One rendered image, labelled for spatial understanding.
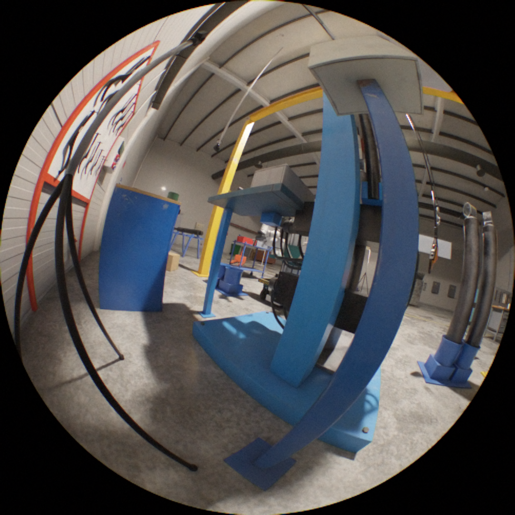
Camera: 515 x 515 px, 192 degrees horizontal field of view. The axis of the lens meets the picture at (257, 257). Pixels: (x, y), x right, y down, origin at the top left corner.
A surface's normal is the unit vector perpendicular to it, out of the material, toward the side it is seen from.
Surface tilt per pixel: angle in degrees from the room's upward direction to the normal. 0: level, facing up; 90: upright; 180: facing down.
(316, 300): 90
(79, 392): 0
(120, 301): 90
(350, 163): 90
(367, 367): 90
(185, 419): 0
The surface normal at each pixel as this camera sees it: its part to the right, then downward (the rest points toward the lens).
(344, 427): 0.23, -0.97
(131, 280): 0.72, 0.19
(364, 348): -0.66, -0.14
